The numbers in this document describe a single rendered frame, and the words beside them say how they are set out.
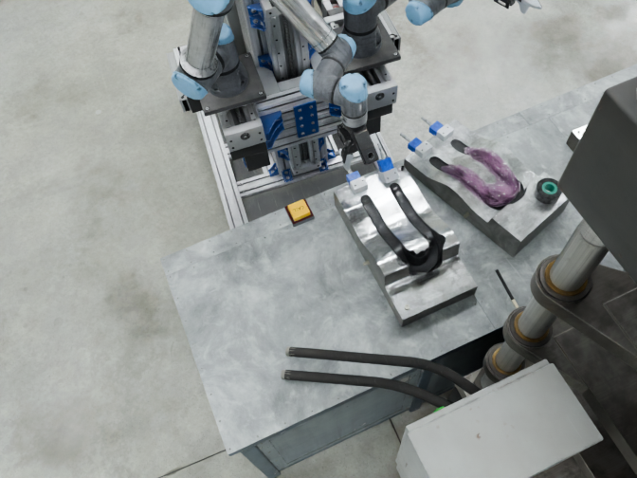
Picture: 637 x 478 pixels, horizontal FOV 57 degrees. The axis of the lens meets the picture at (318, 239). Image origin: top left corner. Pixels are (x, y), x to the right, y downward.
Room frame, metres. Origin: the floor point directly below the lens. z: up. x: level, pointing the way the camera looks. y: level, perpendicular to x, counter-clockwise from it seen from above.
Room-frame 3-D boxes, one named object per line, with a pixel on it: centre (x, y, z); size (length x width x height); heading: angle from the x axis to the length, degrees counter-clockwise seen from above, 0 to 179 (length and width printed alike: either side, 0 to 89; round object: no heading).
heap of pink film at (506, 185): (1.09, -0.58, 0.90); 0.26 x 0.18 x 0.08; 34
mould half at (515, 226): (1.09, -0.59, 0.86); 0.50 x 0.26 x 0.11; 34
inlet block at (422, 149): (1.28, -0.38, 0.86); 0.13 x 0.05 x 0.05; 34
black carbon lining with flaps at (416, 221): (0.92, -0.28, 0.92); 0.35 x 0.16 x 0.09; 17
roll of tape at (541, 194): (0.96, -0.75, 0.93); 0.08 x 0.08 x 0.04
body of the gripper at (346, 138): (1.13, -0.15, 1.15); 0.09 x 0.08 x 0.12; 17
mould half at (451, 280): (0.90, -0.27, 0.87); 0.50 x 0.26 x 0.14; 17
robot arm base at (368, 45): (1.61, -0.25, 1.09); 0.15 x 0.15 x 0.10
